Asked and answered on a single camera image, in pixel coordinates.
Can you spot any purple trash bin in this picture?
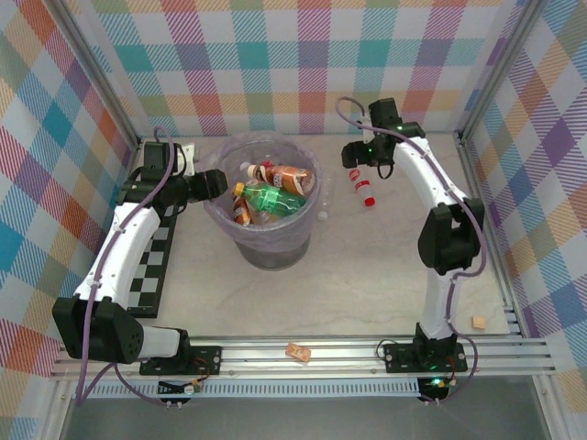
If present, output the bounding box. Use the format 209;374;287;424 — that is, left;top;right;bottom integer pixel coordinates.
205;133;322;270

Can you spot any small circuit board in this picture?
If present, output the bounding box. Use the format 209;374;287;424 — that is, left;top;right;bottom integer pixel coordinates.
416;376;449;404
158;378;203;409

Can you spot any brown coffee drink bottle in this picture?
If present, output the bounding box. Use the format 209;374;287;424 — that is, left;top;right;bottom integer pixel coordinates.
231;194;253;226

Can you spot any aluminium side rail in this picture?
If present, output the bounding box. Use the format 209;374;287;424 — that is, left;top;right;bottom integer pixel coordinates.
116;137;144;198
457;131;526;338

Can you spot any aluminium frame post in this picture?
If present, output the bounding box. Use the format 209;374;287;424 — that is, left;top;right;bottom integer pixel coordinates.
456;0;551;141
54;0;143;148

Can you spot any small clear bottle white cap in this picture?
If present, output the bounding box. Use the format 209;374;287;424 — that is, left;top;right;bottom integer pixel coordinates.
317;176;339;222

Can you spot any purple plastic bin liner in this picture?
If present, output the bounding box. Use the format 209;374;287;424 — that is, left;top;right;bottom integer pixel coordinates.
204;132;322;251

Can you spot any black grey checkerboard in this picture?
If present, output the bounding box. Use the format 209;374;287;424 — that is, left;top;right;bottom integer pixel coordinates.
123;169;180;321

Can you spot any brown tea bottle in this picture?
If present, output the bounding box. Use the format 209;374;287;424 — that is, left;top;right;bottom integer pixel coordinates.
246;163;316;193

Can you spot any right aluminium frame post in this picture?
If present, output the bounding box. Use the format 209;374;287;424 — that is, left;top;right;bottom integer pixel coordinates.
456;0;551;141

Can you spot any orange wrapper on rail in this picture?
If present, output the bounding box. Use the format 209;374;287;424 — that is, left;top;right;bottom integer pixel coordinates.
286;342;312;363

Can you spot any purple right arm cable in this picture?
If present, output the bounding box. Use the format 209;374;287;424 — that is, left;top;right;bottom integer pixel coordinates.
335;95;487;407

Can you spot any white slotted cable duct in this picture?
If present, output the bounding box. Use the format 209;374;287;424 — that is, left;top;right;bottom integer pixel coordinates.
72;379;423;399

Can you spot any right aluminium side rail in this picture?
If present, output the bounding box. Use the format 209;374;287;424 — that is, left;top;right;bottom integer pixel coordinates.
457;131;526;338

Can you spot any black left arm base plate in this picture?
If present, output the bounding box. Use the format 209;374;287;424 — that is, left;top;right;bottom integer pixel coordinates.
139;346;224;377

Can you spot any green soda bottle yellow cap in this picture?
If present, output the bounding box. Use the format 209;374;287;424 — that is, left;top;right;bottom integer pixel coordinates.
233;181;307;215

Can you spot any white bottle red label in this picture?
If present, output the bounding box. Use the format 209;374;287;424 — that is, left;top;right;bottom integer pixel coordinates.
348;168;378;208

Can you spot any right small circuit board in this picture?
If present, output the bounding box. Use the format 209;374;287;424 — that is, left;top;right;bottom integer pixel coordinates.
416;376;449;404

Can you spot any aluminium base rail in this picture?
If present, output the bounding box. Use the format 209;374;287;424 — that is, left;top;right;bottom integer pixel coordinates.
50;336;559;381

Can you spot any left aluminium side rail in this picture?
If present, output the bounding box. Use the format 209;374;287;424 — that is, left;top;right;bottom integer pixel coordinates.
116;137;144;198

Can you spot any left small circuit board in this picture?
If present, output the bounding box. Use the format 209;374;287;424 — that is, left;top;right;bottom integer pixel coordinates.
158;378;203;409

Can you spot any left aluminium frame post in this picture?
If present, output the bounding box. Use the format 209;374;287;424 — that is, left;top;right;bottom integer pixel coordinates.
54;0;143;148

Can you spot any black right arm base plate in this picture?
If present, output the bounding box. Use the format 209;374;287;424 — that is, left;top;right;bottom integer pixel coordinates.
382;343;469;375

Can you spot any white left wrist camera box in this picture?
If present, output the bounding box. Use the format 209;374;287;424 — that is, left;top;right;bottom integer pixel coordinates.
177;142;198;176

